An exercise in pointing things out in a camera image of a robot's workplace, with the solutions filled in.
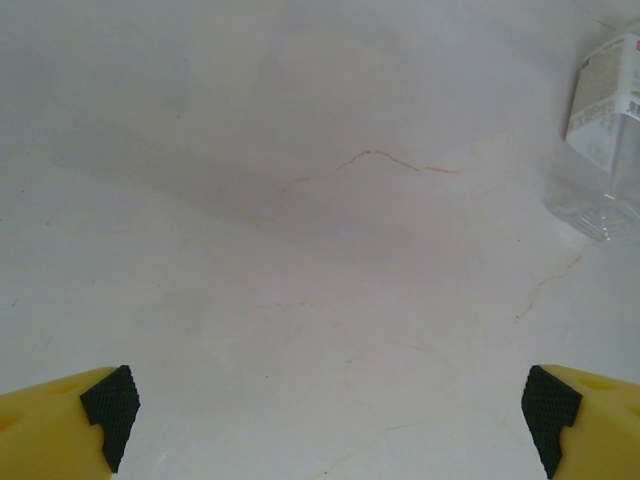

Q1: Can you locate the clear bottle white label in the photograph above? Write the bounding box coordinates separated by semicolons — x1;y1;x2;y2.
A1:
543;32;640;246

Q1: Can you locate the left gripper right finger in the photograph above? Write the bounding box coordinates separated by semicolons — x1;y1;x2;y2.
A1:
521;363;640;480

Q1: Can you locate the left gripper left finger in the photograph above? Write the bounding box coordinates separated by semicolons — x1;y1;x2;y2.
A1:
0;364;141;480

